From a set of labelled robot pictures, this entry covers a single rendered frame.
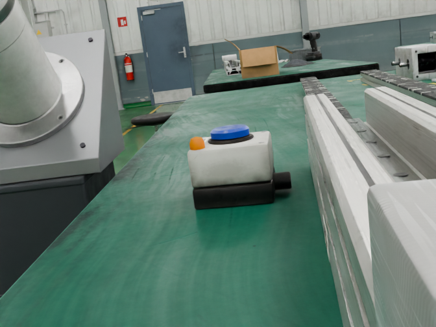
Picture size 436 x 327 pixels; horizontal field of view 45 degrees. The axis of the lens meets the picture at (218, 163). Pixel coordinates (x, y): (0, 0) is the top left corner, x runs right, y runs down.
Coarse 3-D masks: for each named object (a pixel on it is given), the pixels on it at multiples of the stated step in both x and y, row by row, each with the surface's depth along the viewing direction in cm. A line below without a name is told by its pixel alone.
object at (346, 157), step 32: (320, 96) 61; (384, 96) 53; (320, 128) 39; (352, 128) 39; (384, 128) 52; (416, 128) 38; (320, 160) 35; (352, 160) 28; (384, 160) 39; (416, 160) 39; (320, 192) 42; (352, 192) 22; (352, 224) 19; (352, 256) 18; (352, 288) 19; (352, 320) 21
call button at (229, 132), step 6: (228, 126) 55; (234, 126) 54; (240, 126) 54; (246, 126) 54; (210, 132) 54; (216, 132) 53; (222, 132) 53; (228, 132) 52; (234, 132) 52; (240, 132) 53; (246, 132) 53; (216, 138) 53; (222, 138) 53; (228, 138) 52
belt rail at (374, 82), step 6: (366, 78) 167; (372, 78) 150; (372, 84) 151; (378, 84) 145; (384, 84) 133; (390, 84) 125; (396, 90) 121; (402, 90) 112; (414, 96) 102; (420, 96) 97; (426, 102) 93; (432, 102) 89
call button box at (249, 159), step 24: (216, 144) 53; (240, 144) 51; (264, 144) 50; (192, 168) 52; (216, 168) 51; (240, 168) 51; (264, 168) 51; (192, 192) 52; (216, 192) 52; (240, 192) 51; (264, 192) 51
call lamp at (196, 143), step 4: (192, 140) 51; (196, 140) 51; (200, 140) 51; (192, 144) 51; (196, 144) 51; (200, 144) 51; (204, 144) 52; (192, 148) 51; (196, 148) 51; (200, 148) 51
